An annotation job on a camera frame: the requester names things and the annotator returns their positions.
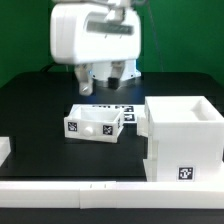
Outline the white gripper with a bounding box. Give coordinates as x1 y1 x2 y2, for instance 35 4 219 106
50 3 141 96

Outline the white drawer with knob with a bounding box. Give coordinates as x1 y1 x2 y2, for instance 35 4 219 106
64 104 124 143

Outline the white drawer without knob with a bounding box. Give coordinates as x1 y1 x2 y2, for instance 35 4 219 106
137 115 148 137

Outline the white drawer cabinet box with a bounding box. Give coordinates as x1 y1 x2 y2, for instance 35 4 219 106
144 96 224 182

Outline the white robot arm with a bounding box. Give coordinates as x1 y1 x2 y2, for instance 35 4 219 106
50 0 146 96

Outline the white marker sheet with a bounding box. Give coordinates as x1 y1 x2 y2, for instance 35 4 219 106
93 104 144 123

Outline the white left fence bar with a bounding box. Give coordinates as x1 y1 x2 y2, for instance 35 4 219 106
0 137 11 166

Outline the white fence bar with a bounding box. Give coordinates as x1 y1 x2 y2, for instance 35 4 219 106
0 137 11 166
0 181 224 209

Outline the white front fence bar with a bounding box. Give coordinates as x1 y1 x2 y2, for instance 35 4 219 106
0 181 224 209

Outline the black cable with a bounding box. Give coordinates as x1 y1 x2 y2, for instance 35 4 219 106
40 62 68 73

